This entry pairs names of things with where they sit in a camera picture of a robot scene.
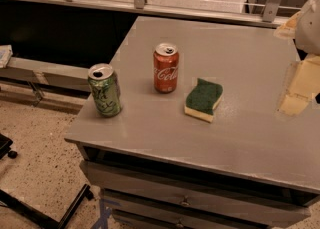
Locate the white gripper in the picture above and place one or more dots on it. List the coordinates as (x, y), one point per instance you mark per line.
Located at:
(309, 28)

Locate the red Coca-Cola can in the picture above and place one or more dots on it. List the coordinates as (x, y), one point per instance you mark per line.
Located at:
(166, 64)

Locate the green soda can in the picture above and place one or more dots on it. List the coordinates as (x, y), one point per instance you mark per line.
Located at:
(105, 89)

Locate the green and yellow sponge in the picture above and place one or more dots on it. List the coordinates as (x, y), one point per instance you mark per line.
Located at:
(202, 101)

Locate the grey drawer cabinet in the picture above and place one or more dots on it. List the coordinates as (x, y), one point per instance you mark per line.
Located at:
(252, 167)

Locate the upper drawer knob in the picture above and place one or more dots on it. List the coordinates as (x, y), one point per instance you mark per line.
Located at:
(185, 202)

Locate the grey metal bench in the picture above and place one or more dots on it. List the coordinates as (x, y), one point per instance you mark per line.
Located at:
(40, 76)

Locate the white object on bench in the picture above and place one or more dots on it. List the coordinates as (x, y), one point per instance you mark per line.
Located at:
(5, 55)

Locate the black chair base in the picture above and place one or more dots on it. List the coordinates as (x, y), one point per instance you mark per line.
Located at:
(45, 176)

